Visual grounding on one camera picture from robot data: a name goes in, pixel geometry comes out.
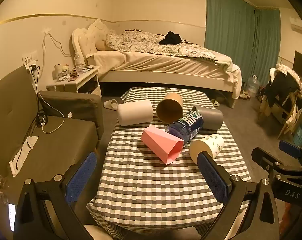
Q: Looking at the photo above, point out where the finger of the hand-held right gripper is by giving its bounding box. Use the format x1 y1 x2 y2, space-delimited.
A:
279 141 302 165
252 147 302 178

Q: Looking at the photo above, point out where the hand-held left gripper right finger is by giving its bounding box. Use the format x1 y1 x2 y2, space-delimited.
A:
196 151 288 240

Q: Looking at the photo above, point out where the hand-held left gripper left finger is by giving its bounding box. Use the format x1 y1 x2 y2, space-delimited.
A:
13 151 101 240

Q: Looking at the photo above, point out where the white floral print cup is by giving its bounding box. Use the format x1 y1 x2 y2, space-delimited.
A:
189 134 224 165

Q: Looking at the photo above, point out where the grey cup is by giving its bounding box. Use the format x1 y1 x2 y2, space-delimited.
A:
192 105 224 130

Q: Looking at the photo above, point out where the pink angular cup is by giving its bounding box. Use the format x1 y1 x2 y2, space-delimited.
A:
141 127 185 165

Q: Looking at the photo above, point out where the brown cup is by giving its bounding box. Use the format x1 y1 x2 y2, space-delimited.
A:
156 92 184 123

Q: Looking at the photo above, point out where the plain white cup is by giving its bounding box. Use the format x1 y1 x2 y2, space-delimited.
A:
117 99 154 127

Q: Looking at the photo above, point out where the blue plastic basket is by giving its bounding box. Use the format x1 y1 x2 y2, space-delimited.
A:
292 126 302 147

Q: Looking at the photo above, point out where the wooden chair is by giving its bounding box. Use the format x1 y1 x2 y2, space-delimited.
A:
257 65 302 140

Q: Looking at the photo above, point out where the grey sofa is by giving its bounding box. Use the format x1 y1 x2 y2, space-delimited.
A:
0 65 104 230

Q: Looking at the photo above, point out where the blue label water bottle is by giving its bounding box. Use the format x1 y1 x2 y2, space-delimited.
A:
165 110 204 145

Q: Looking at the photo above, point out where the black jacket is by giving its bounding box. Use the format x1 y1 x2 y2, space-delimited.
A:
262 71 302 108

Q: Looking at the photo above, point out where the checkered tablecloth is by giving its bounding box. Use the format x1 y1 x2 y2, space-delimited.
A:
87 87 252 240

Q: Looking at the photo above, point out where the large clear water jug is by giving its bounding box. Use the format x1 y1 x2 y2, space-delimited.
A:
248 74 260 98

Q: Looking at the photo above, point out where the grey sofa cushion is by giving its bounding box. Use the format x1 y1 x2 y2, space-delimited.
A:
39 91 104 140

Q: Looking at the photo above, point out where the plaid cloth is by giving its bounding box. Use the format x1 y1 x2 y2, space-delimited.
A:
275 64 302 85

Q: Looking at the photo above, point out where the smartphone with lit screen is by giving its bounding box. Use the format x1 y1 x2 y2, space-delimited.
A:
8 203 16 232

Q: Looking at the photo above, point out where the white nightstand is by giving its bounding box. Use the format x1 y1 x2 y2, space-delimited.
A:
46 66 102 98

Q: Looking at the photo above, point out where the narrow green curtain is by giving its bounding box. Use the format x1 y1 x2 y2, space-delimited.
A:
251 7 282 80

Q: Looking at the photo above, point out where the clear plastic bottle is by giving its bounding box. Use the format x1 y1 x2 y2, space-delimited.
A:
74 52 83 72

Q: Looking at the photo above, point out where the bed with beige sheet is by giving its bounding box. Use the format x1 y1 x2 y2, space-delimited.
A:
72 21 242 108

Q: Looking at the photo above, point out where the white air conditioner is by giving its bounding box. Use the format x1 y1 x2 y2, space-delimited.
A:
289 16 302 34

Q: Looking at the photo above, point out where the beige pillow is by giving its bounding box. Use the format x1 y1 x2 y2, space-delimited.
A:
95 34 116 52

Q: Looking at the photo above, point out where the white tufted headboard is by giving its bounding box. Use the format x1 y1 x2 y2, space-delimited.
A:
71 19 108 65

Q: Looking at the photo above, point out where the wide green curtain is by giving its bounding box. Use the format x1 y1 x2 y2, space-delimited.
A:
205 0 256 55

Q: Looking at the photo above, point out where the black clothing bundle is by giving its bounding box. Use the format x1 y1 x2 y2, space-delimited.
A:
159 31 183 45

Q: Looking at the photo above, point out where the floral patterned duvet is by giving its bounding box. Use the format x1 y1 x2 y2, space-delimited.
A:
105 29 218 61

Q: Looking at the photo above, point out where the black cable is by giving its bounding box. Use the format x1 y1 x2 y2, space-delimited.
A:
26 70 49 150

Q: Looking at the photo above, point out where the white wall socket panel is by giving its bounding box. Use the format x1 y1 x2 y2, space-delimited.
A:
22 51 39 68

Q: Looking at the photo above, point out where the white wall cable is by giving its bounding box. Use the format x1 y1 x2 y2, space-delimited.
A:
41 27 74 58

